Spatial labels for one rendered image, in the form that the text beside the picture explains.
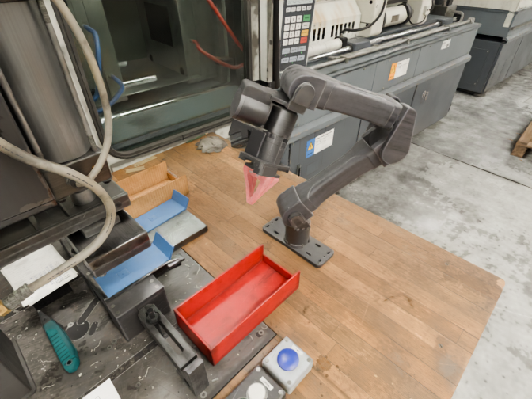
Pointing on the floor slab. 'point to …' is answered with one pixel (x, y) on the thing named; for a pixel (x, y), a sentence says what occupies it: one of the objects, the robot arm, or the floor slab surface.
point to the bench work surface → (343, 286)
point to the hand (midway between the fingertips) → (250, 199)
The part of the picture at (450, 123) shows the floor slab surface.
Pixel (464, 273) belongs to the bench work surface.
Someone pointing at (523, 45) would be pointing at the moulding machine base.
